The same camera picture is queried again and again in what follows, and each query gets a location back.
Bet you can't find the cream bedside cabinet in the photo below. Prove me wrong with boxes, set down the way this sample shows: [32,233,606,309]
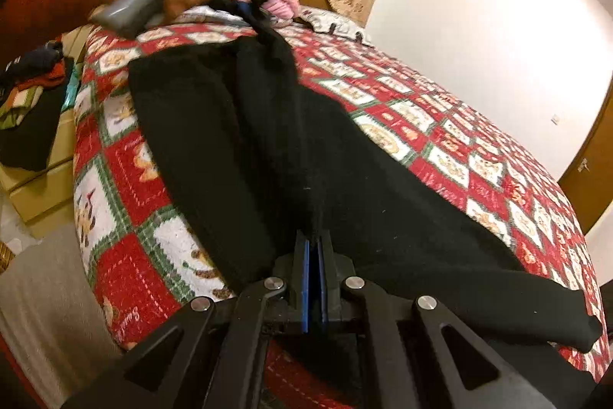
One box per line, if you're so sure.
[1,109,76,239]

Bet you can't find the white patterned pillow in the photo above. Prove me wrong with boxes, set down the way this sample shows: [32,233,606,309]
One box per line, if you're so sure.
[296,6,372,47]

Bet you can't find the red patchwork bedspread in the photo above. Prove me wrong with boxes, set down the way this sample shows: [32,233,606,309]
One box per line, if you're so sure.
[74,23,611,408]

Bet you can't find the black pants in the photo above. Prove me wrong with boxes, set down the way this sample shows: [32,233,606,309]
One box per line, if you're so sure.
[129,0,603,352]

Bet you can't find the brown wooden door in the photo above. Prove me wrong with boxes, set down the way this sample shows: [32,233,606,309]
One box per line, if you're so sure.
[559,85,613,235]

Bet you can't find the clothes pile on cabinet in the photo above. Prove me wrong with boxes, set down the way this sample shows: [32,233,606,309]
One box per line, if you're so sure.
[1,39,74,171]

